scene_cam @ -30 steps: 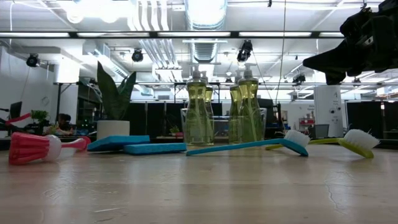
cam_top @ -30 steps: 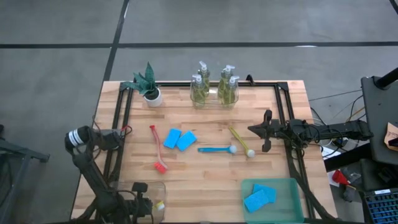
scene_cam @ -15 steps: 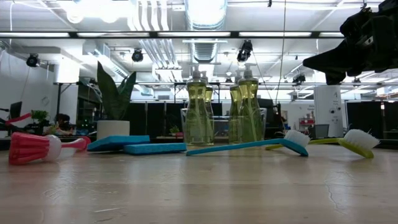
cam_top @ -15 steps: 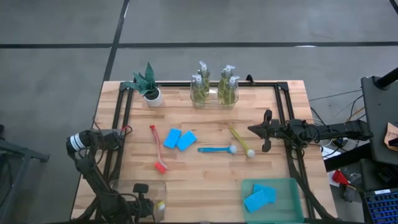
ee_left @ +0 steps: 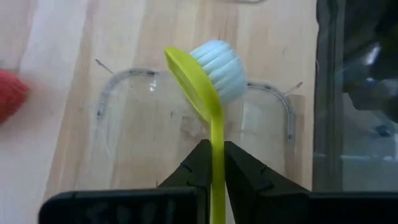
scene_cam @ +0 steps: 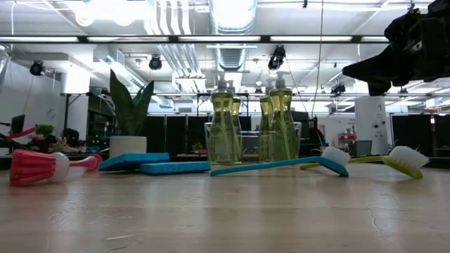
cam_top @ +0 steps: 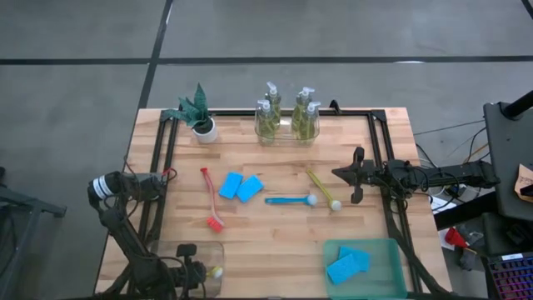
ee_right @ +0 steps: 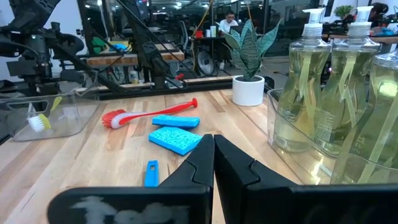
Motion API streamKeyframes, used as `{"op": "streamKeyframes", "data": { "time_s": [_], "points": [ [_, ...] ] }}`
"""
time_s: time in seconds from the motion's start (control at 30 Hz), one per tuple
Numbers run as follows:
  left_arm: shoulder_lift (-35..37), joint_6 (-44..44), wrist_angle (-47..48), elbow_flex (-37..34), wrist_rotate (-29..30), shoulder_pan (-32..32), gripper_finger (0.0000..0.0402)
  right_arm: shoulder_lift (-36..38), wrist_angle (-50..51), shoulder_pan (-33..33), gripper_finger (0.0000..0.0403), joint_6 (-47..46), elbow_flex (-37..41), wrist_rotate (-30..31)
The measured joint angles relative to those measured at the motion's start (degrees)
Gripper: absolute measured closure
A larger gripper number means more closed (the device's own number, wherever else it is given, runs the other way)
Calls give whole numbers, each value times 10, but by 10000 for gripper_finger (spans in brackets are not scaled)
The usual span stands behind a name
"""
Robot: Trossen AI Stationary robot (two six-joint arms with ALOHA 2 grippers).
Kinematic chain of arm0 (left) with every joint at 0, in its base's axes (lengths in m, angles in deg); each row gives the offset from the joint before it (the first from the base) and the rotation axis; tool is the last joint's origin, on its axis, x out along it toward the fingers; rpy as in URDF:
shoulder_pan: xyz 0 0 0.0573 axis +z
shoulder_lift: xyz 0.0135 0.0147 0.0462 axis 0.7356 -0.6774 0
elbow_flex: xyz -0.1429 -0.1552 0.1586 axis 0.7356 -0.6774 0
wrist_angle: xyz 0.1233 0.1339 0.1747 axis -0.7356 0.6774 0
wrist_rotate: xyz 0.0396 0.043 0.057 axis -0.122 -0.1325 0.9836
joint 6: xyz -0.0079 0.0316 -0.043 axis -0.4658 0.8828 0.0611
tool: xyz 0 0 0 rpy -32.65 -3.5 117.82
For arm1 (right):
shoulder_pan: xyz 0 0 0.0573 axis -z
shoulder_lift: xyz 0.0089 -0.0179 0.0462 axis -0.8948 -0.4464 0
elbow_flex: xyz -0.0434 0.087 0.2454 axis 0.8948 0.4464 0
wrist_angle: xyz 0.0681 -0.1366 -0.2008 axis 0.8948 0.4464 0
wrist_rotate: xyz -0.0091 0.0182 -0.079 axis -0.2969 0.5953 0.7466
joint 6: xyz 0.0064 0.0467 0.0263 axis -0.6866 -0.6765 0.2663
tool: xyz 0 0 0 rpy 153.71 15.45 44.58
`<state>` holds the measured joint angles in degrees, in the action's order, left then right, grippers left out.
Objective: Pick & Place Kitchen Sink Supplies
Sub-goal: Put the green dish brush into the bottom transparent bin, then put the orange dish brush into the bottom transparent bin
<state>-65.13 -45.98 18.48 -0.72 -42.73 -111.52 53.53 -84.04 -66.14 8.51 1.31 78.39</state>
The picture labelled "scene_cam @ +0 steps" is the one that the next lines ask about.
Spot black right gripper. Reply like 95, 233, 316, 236
342, 0, 450, 96

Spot lime green dish brush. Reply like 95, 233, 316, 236
299, 145, 430, 180

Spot blue dish brush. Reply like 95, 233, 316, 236
210, 146, 352, 178

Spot yellow soap pump bottle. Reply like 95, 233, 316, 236
259, 79, 276, 163
269, 71, 300, 163
228, 79, 244, 163
210, 72, 236, 165

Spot blue sponge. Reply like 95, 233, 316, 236
139, 160, 212, 176
98, 152, 171, 172

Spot pink dish brush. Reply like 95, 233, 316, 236
9, 148, 104, 188

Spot white round pillar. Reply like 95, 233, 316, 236
354, 96, 390, 156

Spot black partition panel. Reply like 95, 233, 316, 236
391, 114, 450, 158
140, 115, 252, 155

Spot grey chair back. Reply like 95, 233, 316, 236
351, 139, 373, 158

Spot clear plastic bin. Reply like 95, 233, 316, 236
203, 121, 302, 166

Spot small plant red pot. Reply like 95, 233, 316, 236
191, 141, 208, 155

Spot potted snake plant white pot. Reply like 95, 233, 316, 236
108, 68, 155, 159

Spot small green desk plant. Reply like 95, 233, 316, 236
34, 123, 57, 138

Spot small black monitor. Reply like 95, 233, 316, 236
9, 114, 26, 136

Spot silver ventilation duct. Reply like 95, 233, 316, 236
207, 0, 258, 72

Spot black aluminium table frame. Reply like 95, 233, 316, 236
0, 34, 450, 45

